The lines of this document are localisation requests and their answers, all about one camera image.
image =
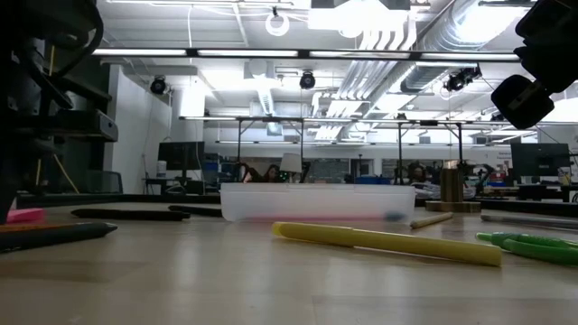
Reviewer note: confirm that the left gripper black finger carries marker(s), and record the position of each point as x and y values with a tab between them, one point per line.
81	126

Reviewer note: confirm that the black pen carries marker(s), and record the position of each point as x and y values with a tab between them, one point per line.
54	238
131	215
194	210

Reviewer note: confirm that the pink highlighter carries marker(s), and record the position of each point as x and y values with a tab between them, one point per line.
27	216

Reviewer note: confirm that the grey pen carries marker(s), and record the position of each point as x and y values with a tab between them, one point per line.
533	220

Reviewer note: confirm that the natural wooden pencil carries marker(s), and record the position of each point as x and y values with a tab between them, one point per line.
431	220

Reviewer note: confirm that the clear plastic supply box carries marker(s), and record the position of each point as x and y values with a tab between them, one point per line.
316	198

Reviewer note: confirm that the dark office chair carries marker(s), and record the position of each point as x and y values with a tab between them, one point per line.
104	180

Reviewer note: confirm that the black round ceiling speaker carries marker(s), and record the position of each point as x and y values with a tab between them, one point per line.
158	86
307	80

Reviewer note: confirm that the white cup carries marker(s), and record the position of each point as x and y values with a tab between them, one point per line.
161	169

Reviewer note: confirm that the black computer monitor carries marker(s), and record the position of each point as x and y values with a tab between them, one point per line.
539	159
180	155

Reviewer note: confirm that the orange pencil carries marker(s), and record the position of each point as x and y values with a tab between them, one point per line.
36	227

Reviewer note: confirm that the brass cylinder on round base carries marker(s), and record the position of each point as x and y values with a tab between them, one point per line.
451	185

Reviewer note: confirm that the person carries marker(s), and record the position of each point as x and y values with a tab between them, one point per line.
417	173
272	173

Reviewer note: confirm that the black overhead beam with lights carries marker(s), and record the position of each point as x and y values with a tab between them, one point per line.
244	53

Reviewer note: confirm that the green highlighter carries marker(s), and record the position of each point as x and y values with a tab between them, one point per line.
542	253

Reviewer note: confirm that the white lampshade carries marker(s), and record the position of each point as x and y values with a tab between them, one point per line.
291	162

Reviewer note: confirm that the blue storage bin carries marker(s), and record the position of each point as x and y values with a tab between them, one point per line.
372	179

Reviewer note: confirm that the yellow highlighter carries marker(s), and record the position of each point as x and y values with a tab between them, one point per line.
384	241

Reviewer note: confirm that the black aluminium table frame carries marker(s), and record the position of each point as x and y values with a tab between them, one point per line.
135	198

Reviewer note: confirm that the black ceiling camera cluster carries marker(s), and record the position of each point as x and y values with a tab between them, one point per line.
463	77

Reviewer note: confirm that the black background rig frame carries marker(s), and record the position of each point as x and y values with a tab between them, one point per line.
271	118

